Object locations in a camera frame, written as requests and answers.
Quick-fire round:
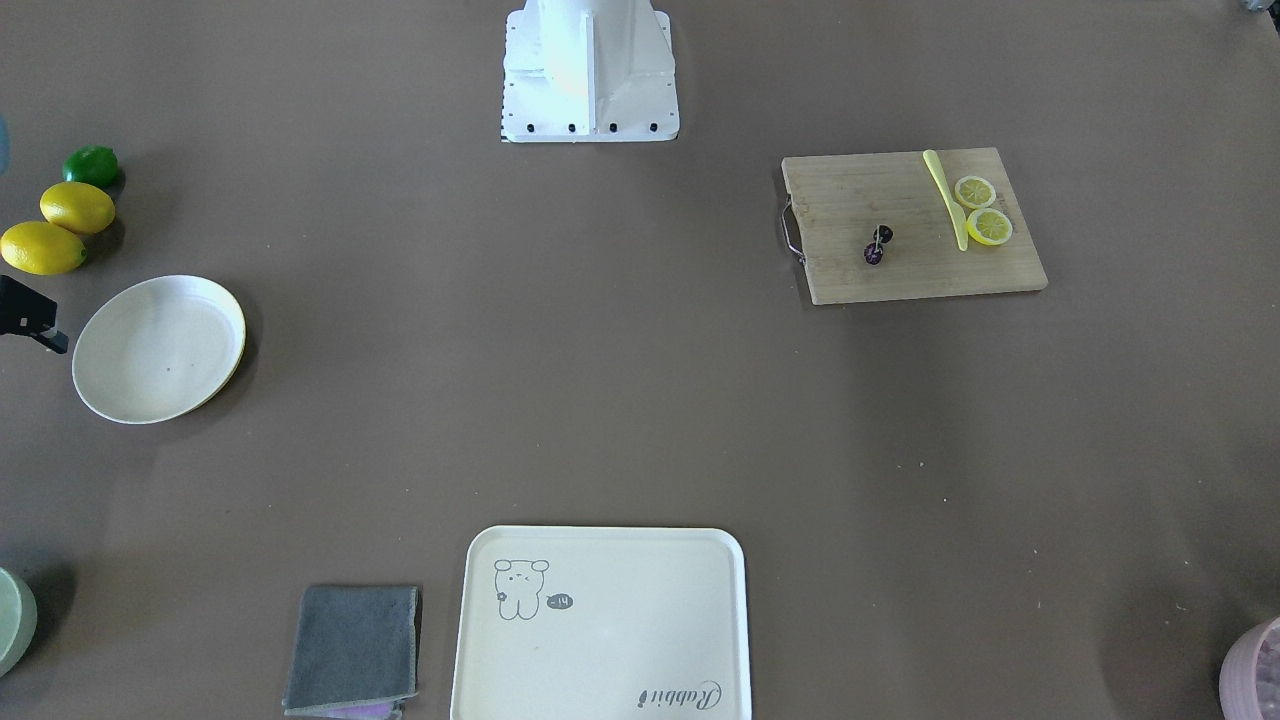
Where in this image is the lemon slice upper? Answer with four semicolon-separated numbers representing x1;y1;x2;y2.
954;176;997;211

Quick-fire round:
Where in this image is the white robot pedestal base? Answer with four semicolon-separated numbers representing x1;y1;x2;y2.
500;1;681;143

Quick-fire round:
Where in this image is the grey folded cloth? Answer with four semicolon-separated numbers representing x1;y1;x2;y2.
282;585;419;719

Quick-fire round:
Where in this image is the yellow lemon near lime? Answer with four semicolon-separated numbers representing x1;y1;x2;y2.
38;181;116;236

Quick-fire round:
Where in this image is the bamboo cutting board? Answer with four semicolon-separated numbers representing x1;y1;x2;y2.
781;147;1048;305

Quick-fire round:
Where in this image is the dark red cherry pair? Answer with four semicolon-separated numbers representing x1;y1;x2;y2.
863;225;893;266

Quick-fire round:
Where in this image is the yellow lemon outer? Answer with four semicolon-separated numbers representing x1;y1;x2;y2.
1;222;88;275

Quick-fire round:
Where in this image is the yellow plastic knife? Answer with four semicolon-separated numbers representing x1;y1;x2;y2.
922;149;969;252

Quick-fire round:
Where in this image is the lemon slice lower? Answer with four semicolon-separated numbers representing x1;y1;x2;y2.
965;208;1014;246

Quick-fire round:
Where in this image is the mint green bowl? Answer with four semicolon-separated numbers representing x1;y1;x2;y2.
0;568;38;676

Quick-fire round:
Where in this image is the lemon slice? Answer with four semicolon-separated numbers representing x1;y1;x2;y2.
965;208;1014;246
954;176;997;211

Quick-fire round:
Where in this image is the cream rabbit tray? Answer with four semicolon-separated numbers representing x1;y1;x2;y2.
451;525;753;719

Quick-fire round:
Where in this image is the pink ice bowl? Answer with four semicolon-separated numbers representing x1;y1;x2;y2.
1219;618;1279;719

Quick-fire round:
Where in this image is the white round plate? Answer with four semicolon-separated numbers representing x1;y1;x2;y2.
72;275;247;425

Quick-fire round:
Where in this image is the green lime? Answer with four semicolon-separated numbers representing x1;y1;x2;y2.
61;145;122;190

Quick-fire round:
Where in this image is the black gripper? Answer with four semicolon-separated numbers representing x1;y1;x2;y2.
1;275;69;354

